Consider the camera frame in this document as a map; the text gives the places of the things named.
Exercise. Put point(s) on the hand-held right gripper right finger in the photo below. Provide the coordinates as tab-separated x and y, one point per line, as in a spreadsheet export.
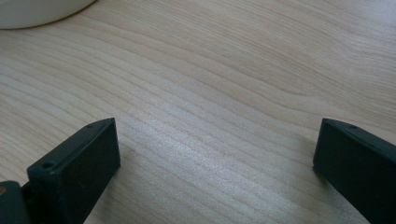
358	165

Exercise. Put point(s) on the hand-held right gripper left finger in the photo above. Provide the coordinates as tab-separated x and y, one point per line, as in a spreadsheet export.
71	174

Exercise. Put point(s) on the white round bowl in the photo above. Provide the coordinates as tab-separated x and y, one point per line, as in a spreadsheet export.
34	11

